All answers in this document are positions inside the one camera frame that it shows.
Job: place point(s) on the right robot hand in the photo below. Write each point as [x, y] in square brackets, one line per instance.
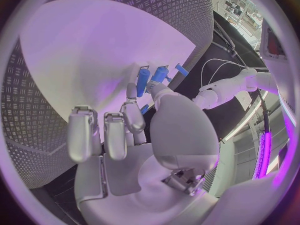
[182, 131]

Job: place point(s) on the blue thick cylinder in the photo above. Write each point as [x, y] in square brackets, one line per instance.
[160, 74]

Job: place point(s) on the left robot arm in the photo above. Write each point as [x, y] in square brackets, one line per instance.
[229, 86]

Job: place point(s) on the white task board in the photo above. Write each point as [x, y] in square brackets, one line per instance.
[93, 50]

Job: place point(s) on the small blue block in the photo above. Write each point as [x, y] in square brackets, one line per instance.
[144, 108]

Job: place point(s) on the small blue peg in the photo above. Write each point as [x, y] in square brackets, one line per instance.
[168, 78]

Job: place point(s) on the blue long cylinder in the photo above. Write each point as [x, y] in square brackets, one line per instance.
[143, 80]

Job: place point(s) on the glowing light bar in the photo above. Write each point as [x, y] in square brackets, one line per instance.
[263, 153]

